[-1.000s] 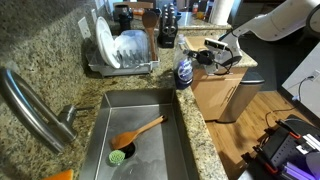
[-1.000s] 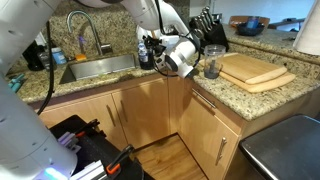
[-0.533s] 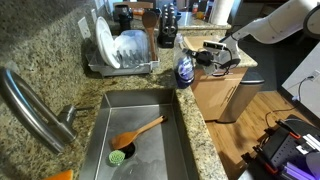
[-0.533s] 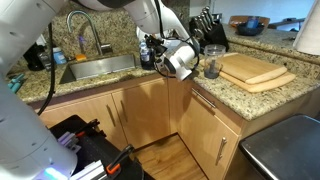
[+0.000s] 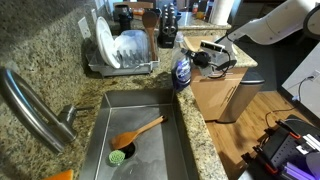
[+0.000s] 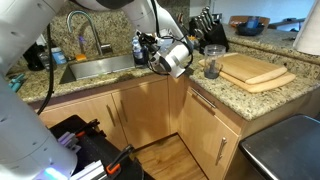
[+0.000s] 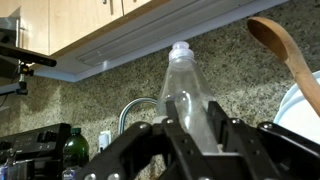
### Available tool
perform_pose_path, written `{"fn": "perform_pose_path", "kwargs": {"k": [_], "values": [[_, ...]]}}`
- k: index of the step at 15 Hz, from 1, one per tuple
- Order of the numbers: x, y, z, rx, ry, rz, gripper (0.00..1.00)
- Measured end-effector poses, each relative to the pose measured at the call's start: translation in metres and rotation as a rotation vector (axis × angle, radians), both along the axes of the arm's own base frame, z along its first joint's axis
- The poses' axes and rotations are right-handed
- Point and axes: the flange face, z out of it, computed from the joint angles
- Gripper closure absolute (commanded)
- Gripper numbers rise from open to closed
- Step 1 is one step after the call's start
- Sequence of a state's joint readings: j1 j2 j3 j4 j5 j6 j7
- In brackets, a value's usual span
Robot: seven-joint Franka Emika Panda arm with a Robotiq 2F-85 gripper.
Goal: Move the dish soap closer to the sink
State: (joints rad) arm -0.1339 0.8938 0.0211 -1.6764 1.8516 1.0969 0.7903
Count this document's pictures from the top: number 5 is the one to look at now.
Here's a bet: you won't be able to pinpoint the narrow white wall outlet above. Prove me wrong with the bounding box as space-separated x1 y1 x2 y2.
90 8 99 24

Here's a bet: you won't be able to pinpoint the orange black bar clamp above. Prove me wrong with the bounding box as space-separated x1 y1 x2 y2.
275 119 303 141

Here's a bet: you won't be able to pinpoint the black floor cable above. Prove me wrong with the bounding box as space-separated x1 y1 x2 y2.
264 75 316 130

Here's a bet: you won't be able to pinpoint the red black bar clamp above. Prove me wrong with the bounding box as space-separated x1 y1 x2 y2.
252 145 280 175

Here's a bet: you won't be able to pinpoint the black robot cart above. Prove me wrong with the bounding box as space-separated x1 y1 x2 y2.
237 114 320 180

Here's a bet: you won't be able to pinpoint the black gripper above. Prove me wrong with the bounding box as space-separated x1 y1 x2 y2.
181 48 213 69

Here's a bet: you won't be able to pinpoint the wooden cabinet drawer front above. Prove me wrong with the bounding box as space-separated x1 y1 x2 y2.
190 66 249 83

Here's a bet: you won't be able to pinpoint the short wooden spoon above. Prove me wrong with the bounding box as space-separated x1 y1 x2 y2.
110 115 169 151

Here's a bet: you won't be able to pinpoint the stainless steel trash can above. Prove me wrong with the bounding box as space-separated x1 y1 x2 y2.
217 71 266 124

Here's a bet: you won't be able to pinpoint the white aluminium bars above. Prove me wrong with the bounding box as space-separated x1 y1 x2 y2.
295 133 320 155

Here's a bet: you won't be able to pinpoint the stainless steel sink basin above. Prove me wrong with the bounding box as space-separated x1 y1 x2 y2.
78 87 200 180

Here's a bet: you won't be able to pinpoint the large wooden cutting board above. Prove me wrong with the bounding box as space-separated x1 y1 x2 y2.
182 39 240 57

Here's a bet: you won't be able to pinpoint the white dinner plate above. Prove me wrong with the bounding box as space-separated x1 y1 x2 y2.
95 15 122 70

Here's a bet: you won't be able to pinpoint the blue dish soap bottle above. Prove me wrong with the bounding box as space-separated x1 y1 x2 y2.
170 31 193 92

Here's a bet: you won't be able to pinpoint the small wooden cutting board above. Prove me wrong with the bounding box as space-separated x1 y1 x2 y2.
184 35 217 52

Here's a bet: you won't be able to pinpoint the white side table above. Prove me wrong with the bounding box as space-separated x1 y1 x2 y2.
281 49 320 118

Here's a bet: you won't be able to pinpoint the orange sponge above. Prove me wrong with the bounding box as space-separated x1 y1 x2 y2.
41 168 75 180

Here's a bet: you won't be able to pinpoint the tall wooden spoon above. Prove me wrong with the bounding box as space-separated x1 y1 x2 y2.
142 10 159 62

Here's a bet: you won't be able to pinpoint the stainless steel faucet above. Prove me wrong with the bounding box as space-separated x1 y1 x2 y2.
0 66 96 153

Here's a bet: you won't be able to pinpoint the black coffee maker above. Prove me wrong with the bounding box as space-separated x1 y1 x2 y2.
112 3 134 34

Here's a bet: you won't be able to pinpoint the clear plastic container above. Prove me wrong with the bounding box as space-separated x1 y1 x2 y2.
114 29 150 66

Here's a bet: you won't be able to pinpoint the metal handle of drawer cabinet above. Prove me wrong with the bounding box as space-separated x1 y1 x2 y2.
223 85 237 107

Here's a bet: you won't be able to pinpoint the white paper towel roll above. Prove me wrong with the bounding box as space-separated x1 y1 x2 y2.
208 0 236 27

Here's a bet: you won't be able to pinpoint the green round scrubber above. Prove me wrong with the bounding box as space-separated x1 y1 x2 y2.
107 149 126 167

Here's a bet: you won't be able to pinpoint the grey dish drying rack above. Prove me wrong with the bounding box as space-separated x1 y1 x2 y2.
85 46 161 78

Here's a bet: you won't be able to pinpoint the wooden cabinet door under drawer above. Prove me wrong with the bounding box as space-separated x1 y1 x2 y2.
189 79 242 122

